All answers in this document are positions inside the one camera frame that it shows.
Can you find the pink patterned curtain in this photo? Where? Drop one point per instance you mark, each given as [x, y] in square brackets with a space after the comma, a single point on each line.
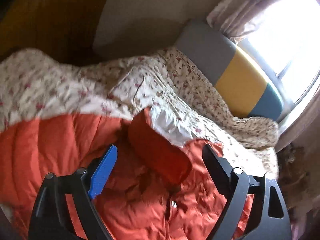
[233, 18]

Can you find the grey yellow blue headboard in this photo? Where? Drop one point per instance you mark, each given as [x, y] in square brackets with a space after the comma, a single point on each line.
[241, 82]

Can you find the window with bright light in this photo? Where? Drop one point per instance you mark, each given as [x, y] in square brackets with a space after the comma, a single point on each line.
[286, 45]

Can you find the orange puffer jacket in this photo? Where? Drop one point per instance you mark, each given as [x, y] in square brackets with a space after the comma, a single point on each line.
[155, 190]

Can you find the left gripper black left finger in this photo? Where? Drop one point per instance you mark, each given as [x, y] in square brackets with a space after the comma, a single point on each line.
[51, 219]

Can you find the floral bed quilt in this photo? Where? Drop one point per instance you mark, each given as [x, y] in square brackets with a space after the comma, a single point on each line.
[33, 85]

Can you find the cluttered wooden nightstand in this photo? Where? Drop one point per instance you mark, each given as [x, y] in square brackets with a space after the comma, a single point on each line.
[299, 178]

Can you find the brown wooden wardrobe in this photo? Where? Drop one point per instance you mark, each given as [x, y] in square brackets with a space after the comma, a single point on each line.
[63, 29]

